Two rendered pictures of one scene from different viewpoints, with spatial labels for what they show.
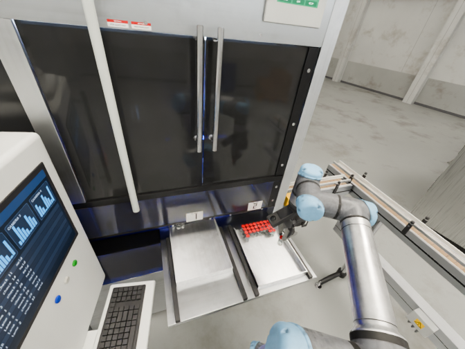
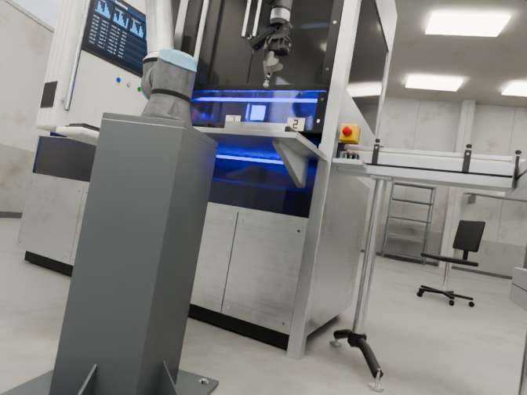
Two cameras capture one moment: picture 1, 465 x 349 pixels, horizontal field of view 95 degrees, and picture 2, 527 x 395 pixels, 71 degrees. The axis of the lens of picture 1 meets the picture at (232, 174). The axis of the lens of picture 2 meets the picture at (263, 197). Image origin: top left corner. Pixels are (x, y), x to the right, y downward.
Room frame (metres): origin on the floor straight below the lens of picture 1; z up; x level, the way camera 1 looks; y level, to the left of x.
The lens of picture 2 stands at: (-0.28, -1.36, 0.59)
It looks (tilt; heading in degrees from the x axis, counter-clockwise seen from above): 3 degrees up; 49
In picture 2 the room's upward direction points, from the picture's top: 10 degrees clockwise
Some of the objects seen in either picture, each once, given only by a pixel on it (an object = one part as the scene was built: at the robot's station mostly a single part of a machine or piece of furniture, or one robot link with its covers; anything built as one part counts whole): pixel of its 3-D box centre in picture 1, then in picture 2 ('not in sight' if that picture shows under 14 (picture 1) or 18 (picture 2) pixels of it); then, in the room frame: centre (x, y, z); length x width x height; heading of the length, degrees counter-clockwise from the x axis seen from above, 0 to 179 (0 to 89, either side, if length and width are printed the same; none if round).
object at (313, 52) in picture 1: (287, 144); (331, 44); (0.93, -0.24, 1.40); 0.05 x 0.01 x 0.80; 113
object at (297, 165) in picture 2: not in sight; (289, 166); (0.76, -0.29, 0.79); 0.34 x 0.03 x 0.13; 23
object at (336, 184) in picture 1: (310, 187); (419, 163); (1.25, -0.57, 0.92); 0.69 x 0.15 x 0.16; 113
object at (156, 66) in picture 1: (138, 129); (218, 31); (0.68, 0.35, 1.50); 0.47 x 0.01 x 0.59; 113
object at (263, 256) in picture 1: (267, 249); (273, 139); (0.69, -0.23, 0.90); 0.34 x 0.26 x 0.04; 23
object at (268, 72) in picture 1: (254, 123); (296, 25); (0.86, -0.07, 1.50); 0.43 x 0.01 x 0.59; 113
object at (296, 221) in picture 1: (295, 212); (278, 38); (0.60, -0.26, 1.27); 0.09 x 0.08 x 0.12; 113
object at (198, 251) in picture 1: (198, 245); not in sight; (0.67, 0.13, 0.90); 0.34 x 0.26 x 0.04; 23
